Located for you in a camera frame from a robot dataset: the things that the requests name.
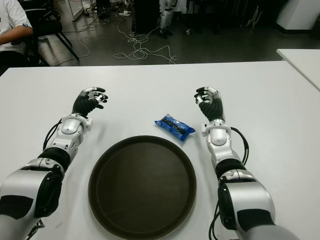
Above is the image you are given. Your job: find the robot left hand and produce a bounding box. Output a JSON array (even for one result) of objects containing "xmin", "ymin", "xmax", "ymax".
[{"xmin": 71, "ymin": 86, "xmax": 110, "ymax": 118}]

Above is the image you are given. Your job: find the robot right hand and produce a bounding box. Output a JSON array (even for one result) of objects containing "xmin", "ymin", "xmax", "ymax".
[{"xmin": 193, "ymin": 86, "xmax": 225, "ymax": 123}]

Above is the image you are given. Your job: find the blue Oreo packet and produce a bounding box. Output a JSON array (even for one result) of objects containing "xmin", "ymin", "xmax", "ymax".
[{"xmin": 154, "ymin": 113, "xmax": 196, "ymax": 143}]

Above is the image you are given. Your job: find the black chair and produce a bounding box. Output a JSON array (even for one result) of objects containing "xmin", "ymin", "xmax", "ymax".
[{"xmin": 23, "ymin": 0, "xmax": 80, "ymax": 67}]

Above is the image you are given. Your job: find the white board panel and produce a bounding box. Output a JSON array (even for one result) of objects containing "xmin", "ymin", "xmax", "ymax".
[{"xmin": 71, "ymin": 0, "xmax": 87, "ymax": 22}]

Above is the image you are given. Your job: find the round dark brown tray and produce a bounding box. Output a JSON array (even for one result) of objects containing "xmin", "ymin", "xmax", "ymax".
[{"xmin": 87, "ymin": 135, "xmax": 198, "ymax": 240}]

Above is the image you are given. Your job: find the neighbouring white table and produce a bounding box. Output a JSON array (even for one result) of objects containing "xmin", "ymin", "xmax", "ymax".
[{"xmin": 276, "ymin": 48, "xmax": 320, "ymax": 92}]

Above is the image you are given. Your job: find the black wheeled cabinet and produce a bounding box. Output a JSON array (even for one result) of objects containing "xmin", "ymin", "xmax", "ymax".
[{"xmin": 133, "ymin": 0, "xmax": 161, "ymax": 35}]

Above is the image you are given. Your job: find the person in white t-shirt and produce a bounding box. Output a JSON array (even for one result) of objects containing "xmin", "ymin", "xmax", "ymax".
[{"xmin": 0, "ymin": 0, "xmax": 35, "ymax": 76}]

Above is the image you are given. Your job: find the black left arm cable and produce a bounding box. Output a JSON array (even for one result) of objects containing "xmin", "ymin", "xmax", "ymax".
[{"xmin": 42, "ymin": 118, "xmax": 63, "ymax": 151}]

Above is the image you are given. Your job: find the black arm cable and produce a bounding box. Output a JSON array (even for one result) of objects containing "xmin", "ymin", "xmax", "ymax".
[
  {"xmin": 229, "ymin": 126, "xmax": 251, "ymax": 166},
  {"xmin": 42, "ymin": 118, "xmax": 63, "ymax": 151}
]

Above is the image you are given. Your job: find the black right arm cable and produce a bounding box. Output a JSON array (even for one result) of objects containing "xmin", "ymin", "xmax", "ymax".
[{"xmin": 229, "ymin": 126, "xmax": 251, "ymax": 166}]

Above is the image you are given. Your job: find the tangled white floor cable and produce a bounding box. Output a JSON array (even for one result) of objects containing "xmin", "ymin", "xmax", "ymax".
[{"xmin": 74, "ymin": 12, "xmax": 179, "ymax": 65}]

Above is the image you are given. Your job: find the white pedestal with black base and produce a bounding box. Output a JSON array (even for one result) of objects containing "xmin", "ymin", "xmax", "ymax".
[{"xmin": 275, "ymin": 0, "xmax": 320, "ymax": 35}]

